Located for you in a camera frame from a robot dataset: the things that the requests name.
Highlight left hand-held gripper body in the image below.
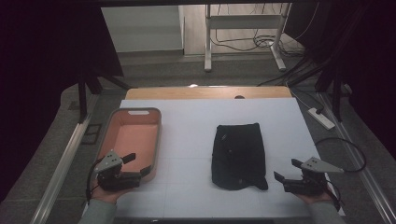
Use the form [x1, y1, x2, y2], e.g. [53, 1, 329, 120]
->
[92, 149, 143, 191]

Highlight grey cabinet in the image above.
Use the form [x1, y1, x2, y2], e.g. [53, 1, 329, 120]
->
[101, 5, 185, 54]

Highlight person's right hand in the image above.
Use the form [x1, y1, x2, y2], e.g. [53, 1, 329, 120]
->
[293, 185, 334, 205]

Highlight bundle of black cables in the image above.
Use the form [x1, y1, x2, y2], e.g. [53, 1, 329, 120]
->
[256, 50, 331, 89]

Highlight tangle of black floor cables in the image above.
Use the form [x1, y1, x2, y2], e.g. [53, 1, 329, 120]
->
[209, 27, 306, 59]

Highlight white power strip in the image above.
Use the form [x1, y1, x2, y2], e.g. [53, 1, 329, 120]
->
[307, 106, 336, 131]

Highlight white table mat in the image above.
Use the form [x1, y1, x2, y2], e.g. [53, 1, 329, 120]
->
[82, 97, 347, 219]

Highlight aluminium rail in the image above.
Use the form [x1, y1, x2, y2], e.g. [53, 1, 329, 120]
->
[29, 92, 101, 224]
[317, 91, 396, 224]

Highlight person's left hand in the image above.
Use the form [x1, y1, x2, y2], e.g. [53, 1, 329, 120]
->
[90, 183, 132, 205]

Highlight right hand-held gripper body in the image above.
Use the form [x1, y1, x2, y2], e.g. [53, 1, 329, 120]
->
[282, 156, 346, 196]

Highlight right hand-held gripper black cable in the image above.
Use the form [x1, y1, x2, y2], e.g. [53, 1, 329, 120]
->
[325, 178, 342, 213]

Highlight black looped cable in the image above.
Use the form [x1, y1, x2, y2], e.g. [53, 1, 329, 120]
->
[314, 136, 368, 174]

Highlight black floor grate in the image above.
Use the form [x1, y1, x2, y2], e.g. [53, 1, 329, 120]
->
[80, 123, 103, 146]

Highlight white metal desk frame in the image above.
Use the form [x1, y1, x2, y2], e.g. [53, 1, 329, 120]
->
[204, 3, 292, 73]

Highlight black stand legs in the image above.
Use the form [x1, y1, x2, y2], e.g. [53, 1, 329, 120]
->
[76, 72, 135, 124]
[314, 62, 353, 123]

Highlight black cloth garment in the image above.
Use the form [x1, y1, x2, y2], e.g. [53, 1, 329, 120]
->
[210, 122, 269, 191]

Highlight dark curtain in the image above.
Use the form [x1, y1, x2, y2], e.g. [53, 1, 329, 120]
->
[0, 0, 124, 203]
[284, 0, 396, 161]

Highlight orange plastic basket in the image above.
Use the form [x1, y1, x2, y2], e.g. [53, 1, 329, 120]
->
[94, 106, 163, 185]

